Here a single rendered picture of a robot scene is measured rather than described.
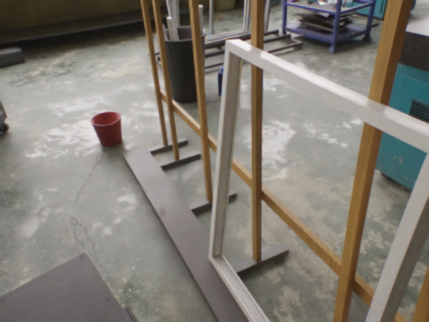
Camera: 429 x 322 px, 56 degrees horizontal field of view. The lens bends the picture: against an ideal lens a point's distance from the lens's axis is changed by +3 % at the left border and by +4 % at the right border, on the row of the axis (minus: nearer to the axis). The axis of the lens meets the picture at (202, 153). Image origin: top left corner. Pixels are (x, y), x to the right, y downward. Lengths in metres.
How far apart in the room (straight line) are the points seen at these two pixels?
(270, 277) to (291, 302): 0.20
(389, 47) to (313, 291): 1.69
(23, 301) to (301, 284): 1.62
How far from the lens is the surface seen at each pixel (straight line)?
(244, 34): 6.69
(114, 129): 4.03
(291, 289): 2.60
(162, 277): 2.69
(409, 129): 1.22
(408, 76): 3.12
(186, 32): 5.01
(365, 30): 6.79
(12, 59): 7.24
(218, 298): 2.48
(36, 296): 1.68
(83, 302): 1.59
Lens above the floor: 2.03
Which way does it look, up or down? 33 degrees down
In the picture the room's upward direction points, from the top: 5 degrees counter-clockwise
